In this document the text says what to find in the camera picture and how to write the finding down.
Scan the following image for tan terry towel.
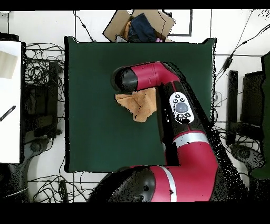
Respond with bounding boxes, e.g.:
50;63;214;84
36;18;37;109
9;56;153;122
114;87;157;123

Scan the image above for dark green table cloth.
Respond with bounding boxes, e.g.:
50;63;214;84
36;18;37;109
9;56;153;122
64;36;217;174

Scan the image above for orange cloth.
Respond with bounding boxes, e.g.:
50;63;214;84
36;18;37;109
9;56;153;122
123;21;132;40

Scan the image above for dark blue jeans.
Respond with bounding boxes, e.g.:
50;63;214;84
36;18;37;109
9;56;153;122
128;12;158;43

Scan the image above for black stand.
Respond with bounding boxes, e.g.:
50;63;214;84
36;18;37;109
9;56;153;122
22;61;62;144
225;70;264;145

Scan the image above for brown cardboard box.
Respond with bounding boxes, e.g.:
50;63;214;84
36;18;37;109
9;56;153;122
102;9;176;43

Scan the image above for black stand base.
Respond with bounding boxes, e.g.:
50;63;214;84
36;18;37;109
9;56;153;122
229;143;266;172
23;137;53;165

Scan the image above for black power strip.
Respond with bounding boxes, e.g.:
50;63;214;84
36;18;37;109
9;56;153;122
59;179;69;202

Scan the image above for white desk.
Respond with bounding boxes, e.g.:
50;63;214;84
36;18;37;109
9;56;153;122
0;41;22;164

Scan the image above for black striped tool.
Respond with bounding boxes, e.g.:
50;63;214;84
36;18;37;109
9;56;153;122
0;105;17;122

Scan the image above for green draped cloth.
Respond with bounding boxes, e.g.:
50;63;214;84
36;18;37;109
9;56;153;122
250;51;270;180

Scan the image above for beige box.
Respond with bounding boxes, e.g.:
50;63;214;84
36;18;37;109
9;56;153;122
0;50;18;80

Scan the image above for black cable tangle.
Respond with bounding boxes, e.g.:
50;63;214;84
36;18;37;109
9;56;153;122
23;42;66;102
210;120;262;201
27;173;100;202

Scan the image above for thin black cable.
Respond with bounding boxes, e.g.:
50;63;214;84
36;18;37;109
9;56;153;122
73;10;97;42

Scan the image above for black cable with adapter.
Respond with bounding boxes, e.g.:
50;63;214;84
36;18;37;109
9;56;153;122
215;23;270;84

